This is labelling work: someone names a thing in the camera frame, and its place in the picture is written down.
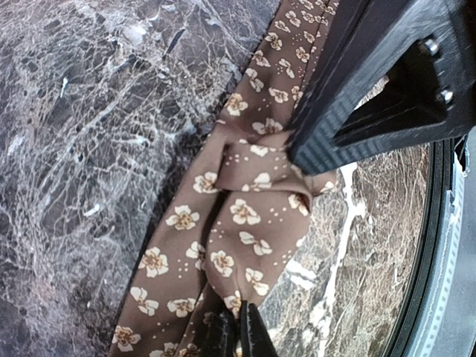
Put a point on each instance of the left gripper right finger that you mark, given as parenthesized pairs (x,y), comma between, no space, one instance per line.
(254,338)

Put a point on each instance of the brown floral tie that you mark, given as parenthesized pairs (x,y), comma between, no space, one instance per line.
(242,208)

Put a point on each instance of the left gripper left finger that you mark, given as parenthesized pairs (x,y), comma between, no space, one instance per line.
(221,339)

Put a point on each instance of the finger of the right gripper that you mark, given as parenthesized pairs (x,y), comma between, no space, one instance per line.
(392,74)

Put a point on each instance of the grey slotted cable duct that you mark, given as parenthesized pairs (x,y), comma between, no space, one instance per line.
(446,325)

